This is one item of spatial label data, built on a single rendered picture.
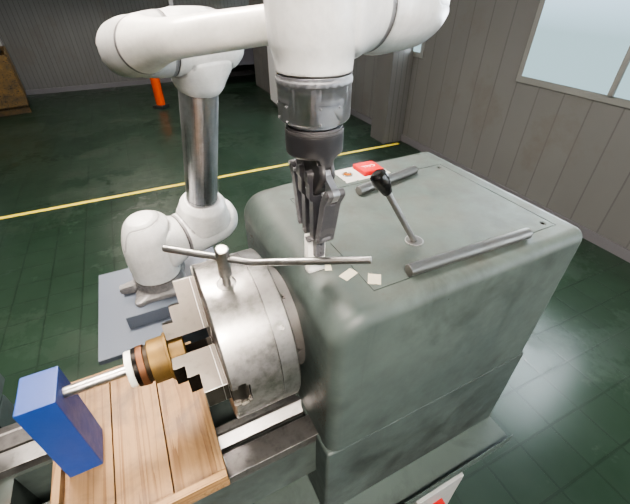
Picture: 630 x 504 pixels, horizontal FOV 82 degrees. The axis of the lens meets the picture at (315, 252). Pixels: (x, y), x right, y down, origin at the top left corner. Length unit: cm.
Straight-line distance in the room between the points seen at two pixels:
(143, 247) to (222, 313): 63
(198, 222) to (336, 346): 78
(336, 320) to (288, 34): 38
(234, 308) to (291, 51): 40
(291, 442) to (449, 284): 48
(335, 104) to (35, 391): 66
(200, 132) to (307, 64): 67
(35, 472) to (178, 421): 31
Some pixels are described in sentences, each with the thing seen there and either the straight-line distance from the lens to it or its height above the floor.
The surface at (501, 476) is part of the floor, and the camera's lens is 194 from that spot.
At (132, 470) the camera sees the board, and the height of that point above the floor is 89.
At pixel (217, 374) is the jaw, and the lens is 69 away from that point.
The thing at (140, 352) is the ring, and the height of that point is 112.
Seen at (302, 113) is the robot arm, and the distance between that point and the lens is 44.
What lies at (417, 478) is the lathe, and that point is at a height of 54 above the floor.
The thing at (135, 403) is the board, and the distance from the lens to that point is 99.
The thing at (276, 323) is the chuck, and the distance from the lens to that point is 63.
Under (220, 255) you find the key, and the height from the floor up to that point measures 131.
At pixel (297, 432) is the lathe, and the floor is 86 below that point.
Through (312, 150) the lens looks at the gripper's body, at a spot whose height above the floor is 149.
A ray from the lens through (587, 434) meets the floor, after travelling 223.
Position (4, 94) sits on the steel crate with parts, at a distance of 739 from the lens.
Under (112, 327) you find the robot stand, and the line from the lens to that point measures 138.
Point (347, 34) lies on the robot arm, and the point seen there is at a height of 162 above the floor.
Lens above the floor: 166
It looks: 37 degrees down
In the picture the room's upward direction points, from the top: straight up
